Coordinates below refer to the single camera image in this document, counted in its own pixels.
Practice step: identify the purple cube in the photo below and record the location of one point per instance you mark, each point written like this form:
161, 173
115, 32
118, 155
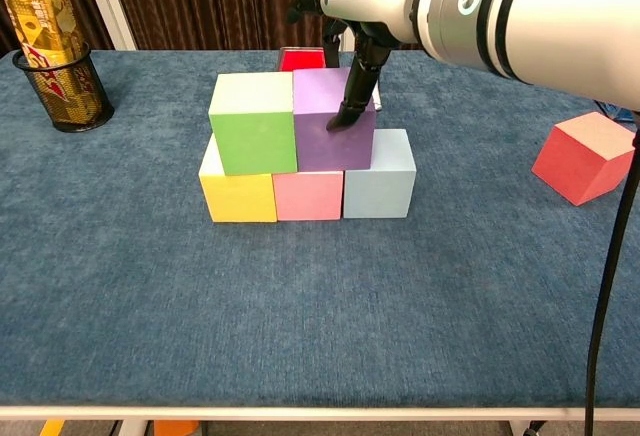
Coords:
320, 146

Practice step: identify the green cube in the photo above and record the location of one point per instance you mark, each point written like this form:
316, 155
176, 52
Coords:
255, 141

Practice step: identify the red-orange cube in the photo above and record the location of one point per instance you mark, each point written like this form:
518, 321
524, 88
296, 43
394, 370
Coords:
575, 166

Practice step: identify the gold snack bag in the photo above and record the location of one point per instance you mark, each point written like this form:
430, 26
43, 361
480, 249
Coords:
42, 21

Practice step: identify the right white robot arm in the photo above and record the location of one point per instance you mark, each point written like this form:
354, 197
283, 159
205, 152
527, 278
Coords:
550, 21

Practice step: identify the red flat plastic case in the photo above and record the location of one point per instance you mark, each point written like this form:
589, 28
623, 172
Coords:
300, 60

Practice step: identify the pink cube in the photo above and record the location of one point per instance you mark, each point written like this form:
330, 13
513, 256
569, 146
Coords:
307, 196

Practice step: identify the white blue toothpaste tube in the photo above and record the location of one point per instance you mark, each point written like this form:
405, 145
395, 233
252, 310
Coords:
378, 98

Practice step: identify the yellow floor tape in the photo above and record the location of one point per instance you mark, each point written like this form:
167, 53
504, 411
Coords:
52, 428

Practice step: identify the blue table cloth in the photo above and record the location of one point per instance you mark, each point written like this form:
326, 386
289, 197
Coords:
300, 306

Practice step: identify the white partition frame post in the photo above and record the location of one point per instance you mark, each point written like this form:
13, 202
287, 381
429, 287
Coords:
107, 1

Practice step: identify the light blue cube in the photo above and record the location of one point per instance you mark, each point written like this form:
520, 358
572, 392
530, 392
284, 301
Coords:
380, 186

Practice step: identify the yellow cube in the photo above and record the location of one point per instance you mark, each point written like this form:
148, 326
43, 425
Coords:
240, 198

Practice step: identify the black mesh pen holder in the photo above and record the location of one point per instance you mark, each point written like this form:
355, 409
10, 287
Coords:
90, 111

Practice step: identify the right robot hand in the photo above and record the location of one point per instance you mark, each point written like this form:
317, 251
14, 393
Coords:
370, 1

